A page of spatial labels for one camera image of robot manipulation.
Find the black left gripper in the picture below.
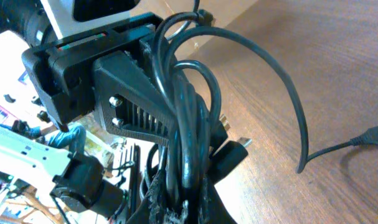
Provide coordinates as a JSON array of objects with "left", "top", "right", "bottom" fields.
[{"left": 22, "top": 12, "right": 174, "bottom": 146}]

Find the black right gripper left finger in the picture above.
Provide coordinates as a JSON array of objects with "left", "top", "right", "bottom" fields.
[{"left": 126, "top": 170, "right": 168, "bottom": 224}]

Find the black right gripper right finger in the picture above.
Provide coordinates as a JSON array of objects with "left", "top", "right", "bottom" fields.
[{"left": 201, "top": 176, "right": 237, "bottom": 224}]

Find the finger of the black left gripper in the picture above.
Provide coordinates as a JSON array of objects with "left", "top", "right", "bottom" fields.
[{"left": 207, "top": 114, "right": 248, "bottom": 184}]

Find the black usb cable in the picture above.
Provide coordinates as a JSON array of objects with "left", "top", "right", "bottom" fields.
[{"left": 138, "top": 11, "right": 378, "bottom": 224}]

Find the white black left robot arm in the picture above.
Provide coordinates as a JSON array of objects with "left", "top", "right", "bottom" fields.
[{"left": 0, "top": 1, "right": 259, "bottom": 223}]

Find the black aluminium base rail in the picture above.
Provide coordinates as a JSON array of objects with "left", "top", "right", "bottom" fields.
[{"left": 113, "top": 144, "right": 140, "bottom": 224}]

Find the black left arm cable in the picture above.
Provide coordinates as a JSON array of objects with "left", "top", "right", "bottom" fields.
[{"left": 166, "top": 0, "right": 214, "bottom": 41}]

